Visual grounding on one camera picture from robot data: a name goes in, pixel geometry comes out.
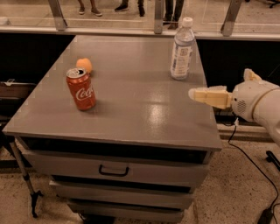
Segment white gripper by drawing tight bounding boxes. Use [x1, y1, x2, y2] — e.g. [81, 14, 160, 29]
[188, 68, 279, 122]

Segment clear plastic water bottle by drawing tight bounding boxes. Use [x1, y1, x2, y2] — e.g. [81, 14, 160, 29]
[170, 17, 195, 80]

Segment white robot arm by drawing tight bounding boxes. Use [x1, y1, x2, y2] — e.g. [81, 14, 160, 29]
[188, 68, 280, 146]

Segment red coke can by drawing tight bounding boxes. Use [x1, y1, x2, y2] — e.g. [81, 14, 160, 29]
[66, 67, 96, 111]

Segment black stand foot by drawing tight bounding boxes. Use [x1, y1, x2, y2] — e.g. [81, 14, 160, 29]
[266, 150, 280, 171]

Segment person legs dark trousers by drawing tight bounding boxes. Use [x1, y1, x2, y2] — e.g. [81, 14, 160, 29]
[163, 0, 185, 30]

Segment grey drawer cabinet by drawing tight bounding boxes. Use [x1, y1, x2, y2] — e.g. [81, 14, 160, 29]
[5, 36, 221, 222]

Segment black power adapter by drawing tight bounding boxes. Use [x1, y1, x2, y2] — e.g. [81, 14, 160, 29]
[257, 208, 273, 224]

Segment person legs black shoes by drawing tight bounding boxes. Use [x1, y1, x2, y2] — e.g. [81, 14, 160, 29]
[114, 0, 146, 18]

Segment orange fruit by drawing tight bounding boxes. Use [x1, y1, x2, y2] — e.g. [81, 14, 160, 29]
[76, 58, 93, 74]

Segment person legs with sneakers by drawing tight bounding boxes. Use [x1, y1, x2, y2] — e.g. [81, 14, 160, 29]
[77, 0, 103, 18]

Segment metal tripod leg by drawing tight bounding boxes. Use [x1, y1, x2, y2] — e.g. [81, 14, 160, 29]
[10, 142, 43, 218]

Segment black power cable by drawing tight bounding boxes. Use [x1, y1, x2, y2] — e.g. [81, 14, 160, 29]
[217, 108, 280, 211]

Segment metal railing post right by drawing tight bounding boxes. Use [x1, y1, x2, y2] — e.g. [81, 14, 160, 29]
[220, 0, 242, 37]

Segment metal railing post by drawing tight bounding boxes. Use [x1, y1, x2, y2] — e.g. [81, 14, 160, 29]
[48, 0, 67, 32]
[220, 0, 242, 37]
[154, 0, 165, 34]

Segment metal railing post middle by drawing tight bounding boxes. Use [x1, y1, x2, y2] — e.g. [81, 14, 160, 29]
[154, 0, 165, 34]

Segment black drawer handle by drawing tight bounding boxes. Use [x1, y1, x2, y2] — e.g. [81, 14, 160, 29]
[99, 164, 130, 177]

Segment metal railing post left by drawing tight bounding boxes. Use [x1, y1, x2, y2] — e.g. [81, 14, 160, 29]
[48, 0, 67, 32]

